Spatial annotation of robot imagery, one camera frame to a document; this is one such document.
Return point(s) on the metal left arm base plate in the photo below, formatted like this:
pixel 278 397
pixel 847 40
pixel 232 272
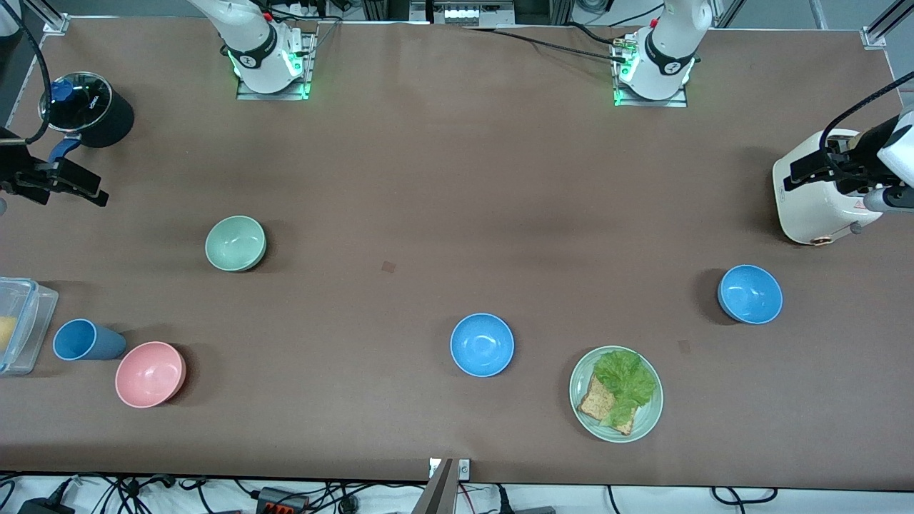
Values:
pixel 651 103

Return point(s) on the black orange power adapter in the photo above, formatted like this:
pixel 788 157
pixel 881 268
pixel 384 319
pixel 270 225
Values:
pixel 282 501

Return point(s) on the yellow food item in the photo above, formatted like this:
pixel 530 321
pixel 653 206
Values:
pixel 6 334

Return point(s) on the black power brick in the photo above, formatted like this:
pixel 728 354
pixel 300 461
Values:
pixel 43 507

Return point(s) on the grey camera pole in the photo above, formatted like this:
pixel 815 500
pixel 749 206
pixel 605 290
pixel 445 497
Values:
pixel 437 492

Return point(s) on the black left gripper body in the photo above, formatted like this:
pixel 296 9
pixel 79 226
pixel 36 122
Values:
pixel 862 150

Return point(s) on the blue cup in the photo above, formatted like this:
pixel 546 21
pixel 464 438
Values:
pixel 87 340

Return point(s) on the blue bowl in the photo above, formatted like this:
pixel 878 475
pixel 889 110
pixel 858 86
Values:
pixel 482 345
pixel 750 294

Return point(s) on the green plate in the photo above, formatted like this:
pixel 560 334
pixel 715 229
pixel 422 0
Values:
pixel 646 417

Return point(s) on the glass pot lid blue knob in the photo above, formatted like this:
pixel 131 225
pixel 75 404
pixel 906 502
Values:
pixel 80 100

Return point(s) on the aluminium frame profile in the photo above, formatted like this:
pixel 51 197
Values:
pixel 53 18
pixel 885 25

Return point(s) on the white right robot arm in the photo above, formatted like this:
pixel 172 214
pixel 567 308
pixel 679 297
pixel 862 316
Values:
pixel 253 43

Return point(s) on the green bowl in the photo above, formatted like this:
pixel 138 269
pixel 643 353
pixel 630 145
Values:
pixel 235 243

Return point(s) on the green lettuce leaf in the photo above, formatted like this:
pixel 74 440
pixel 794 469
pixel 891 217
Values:
pixel 627 378

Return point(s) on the white pole bracket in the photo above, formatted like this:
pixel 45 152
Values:
pixel 464 469

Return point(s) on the white kitchen appliance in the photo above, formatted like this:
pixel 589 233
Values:
pixel 807 207

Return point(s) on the brown bread slice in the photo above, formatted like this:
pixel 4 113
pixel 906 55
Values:
pixel 594 403

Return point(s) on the clear plastic container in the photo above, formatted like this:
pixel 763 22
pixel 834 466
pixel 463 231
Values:
pixel 32 321

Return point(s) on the pink bowl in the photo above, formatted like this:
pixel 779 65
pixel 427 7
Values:
pixel 150 374

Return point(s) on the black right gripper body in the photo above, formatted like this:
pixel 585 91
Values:
pixel 16 175

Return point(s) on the grey power strip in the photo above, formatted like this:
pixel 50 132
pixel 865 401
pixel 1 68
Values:
pixel 471 11

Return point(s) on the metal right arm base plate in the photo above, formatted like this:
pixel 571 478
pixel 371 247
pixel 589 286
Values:
pixel 308 64

